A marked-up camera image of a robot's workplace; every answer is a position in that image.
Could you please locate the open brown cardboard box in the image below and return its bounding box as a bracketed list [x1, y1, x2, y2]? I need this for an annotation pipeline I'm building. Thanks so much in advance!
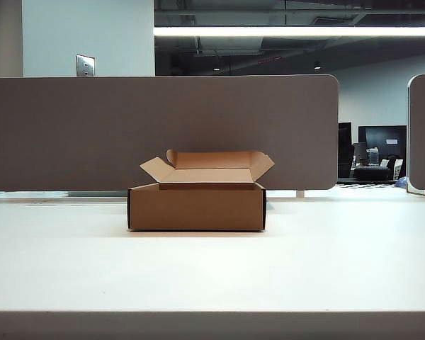
[127, 149, 276, 233]

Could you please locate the grey desk divider panel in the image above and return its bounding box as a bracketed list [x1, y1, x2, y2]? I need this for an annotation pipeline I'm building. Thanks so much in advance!
[0, 74, 340, 192]

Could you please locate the black tall cabinet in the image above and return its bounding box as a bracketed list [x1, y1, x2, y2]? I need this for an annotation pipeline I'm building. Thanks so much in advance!
[338, 121, 355, 179]

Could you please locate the long ceiling light strip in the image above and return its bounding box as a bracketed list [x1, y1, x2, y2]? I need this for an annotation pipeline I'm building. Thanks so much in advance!
[153, 26, 425, 38]

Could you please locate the black round ottoman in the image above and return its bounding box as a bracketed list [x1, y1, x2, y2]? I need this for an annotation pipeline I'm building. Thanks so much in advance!
[353, 166, 392, 181]

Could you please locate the large black screen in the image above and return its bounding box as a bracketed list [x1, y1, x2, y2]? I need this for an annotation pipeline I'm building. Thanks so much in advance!
[357, 125, 407, 167]

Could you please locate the metal wall switch plate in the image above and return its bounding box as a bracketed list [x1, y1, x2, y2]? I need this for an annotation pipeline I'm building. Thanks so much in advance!
[76, 54, 96, 77]

